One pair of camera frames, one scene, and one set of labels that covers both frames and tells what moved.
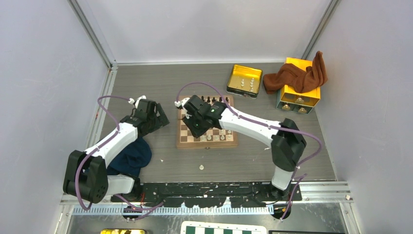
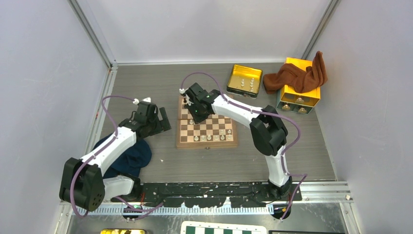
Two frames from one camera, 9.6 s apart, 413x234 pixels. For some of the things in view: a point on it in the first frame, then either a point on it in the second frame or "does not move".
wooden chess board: [216, 136] does not move
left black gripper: [160, 120] does not move
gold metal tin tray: [244, 81] does not move
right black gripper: [196, 133] -> [197, 120]
